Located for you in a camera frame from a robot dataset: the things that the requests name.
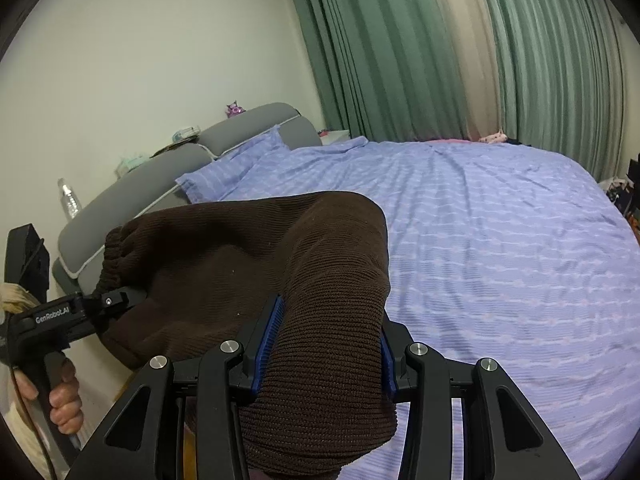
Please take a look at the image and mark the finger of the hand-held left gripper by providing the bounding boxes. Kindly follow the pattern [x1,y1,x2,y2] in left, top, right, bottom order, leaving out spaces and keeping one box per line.
[92,287,148,333]

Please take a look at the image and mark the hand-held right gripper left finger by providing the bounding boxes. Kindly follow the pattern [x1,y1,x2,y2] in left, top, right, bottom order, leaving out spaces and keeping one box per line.
[65,295,287,480]

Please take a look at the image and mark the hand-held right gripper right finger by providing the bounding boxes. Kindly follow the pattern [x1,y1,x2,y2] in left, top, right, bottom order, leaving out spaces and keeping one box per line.
[380,312,581,480]

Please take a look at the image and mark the brown pants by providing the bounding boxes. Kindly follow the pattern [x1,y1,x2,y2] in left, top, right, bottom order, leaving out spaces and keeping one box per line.
[97,190,398,478]

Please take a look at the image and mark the person's left hand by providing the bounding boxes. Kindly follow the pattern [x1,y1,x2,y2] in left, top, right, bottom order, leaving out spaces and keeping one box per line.
[12,360,82,436]

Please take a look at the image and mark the clear water bottle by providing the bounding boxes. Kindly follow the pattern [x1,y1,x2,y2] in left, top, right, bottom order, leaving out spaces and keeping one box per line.
[56,177,83,222]

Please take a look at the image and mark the grey padded headboard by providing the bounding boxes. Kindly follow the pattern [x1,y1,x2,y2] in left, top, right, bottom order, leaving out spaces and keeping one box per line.
[50,102,321,306]

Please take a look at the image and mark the blue striped bed cover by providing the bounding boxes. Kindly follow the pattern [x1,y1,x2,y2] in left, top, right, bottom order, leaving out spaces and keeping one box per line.
[175,137,640,480]

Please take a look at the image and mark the blue striped pillow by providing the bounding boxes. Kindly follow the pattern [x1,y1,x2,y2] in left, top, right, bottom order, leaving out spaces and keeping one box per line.
[175,127,371,206]

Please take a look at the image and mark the white patterned bag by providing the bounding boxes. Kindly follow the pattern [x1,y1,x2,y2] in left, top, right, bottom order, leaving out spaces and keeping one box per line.
[606,177,632,213]

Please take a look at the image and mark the green curtain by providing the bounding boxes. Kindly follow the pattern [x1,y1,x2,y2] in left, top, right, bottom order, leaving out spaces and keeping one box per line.
[472,0,628,181]
[280,0,471,142]

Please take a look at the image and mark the beige curtain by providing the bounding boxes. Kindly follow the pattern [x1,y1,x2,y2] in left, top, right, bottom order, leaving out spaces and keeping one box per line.
[420,0,521,141]

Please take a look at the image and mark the black cable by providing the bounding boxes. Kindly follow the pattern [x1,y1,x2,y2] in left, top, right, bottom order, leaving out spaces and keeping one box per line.
[7,360,55,476]

